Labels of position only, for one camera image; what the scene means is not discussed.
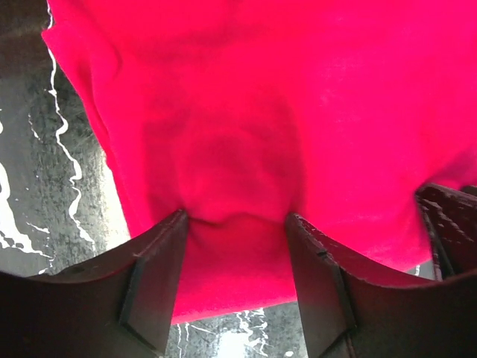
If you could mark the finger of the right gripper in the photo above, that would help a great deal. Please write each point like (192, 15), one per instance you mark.
(450, 219)

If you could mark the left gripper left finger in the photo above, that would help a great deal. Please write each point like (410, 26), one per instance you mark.
(117, 304)

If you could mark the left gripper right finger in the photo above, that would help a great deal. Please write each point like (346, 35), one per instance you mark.
(351, 306)

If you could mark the red t-shirt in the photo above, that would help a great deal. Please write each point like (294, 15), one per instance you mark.
(240, 112)

